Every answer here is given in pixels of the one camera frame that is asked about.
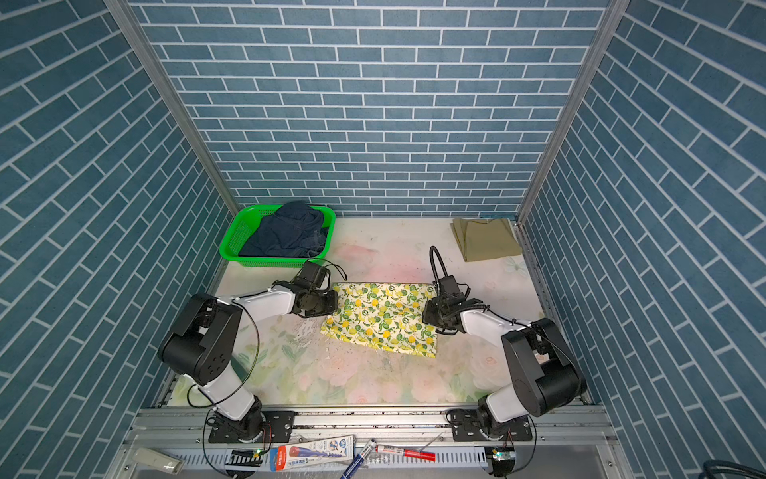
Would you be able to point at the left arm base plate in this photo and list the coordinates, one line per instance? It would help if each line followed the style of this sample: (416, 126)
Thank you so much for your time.
(266, 427)

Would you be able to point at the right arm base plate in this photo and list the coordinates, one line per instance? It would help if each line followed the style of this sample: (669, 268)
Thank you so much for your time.
(476, 424)

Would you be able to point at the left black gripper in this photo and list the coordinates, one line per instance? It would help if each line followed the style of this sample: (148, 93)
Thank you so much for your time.
(332, 305)

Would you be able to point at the dark navy skirt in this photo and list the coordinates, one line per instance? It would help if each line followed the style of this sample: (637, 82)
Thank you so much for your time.
(294, 230)

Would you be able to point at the green plastic basket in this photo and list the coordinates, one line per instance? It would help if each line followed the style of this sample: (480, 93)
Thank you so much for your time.
(245, 224)

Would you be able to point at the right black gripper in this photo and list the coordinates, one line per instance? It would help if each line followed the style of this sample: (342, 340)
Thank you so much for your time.
(427, 313)

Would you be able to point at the blue marker pen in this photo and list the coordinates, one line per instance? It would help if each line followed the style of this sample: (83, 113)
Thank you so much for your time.
(359, 459)

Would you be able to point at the olive green skirt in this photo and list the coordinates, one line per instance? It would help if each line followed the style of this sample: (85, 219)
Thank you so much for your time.
(481, 240)

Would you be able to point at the red marker pen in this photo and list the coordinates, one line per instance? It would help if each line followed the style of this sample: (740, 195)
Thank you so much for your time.
(407, 453)

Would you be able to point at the red blue toothpaste box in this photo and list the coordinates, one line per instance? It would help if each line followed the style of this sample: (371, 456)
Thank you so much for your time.
(299, 455)

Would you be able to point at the yellow floral skirt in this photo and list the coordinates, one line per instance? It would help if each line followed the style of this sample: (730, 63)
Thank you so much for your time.
(383, 316)

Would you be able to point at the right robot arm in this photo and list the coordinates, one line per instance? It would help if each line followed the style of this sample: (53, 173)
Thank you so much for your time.
(544, 374)

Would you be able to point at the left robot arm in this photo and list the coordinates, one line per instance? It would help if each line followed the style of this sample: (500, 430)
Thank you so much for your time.
(200, 342)

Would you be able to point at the aluminium rail frame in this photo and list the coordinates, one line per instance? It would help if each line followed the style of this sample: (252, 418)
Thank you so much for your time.
(576, 441)

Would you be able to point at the grey tape roll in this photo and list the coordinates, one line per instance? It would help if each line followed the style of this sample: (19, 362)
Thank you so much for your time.
(158, 461)

